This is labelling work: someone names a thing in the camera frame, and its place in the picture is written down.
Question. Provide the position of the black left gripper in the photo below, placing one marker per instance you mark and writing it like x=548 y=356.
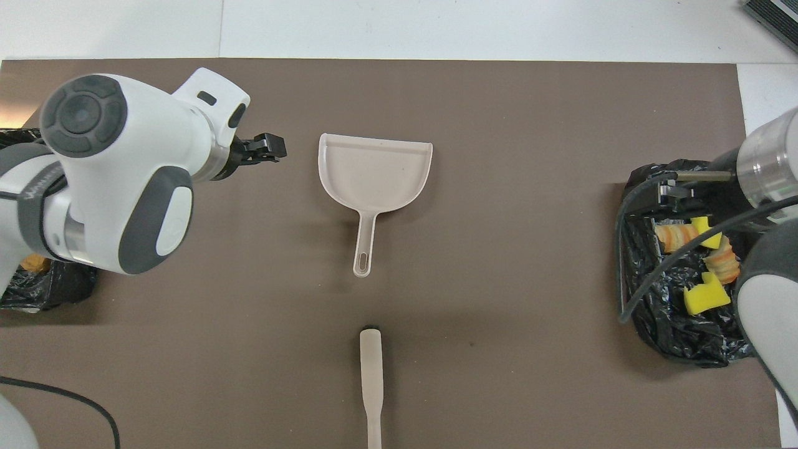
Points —
x=235 y=159

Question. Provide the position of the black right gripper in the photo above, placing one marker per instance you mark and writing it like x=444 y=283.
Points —
x=720 y=187

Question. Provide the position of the crusty bread chunk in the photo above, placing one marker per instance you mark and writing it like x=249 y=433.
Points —
x=673 y=237
x=723 y=262

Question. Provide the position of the yellow sponge block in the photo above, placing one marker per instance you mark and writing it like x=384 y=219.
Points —
x=707 y=236

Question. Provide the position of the notched yellow sponge piece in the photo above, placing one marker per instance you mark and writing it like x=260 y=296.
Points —
x=706 y=294

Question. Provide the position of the beige plastic dustpan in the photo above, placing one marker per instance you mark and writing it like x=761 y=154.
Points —
x=374 y=168

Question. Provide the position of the beige hand brush black bristles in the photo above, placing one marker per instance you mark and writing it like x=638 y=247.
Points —
x=371 y=374

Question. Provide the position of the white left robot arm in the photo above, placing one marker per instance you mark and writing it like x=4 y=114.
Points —
x=124 y=162

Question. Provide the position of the open bin black bag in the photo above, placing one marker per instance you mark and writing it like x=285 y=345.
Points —
x=679 y=324

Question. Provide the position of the bin wrapped black bag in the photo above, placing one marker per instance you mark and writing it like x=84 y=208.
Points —
x=56 y=287

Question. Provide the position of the brown paper table mat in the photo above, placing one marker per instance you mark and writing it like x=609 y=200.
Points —
x=374 y=93

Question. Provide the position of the dark ribbed device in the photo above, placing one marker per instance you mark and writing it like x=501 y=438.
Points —
x=779 y=15

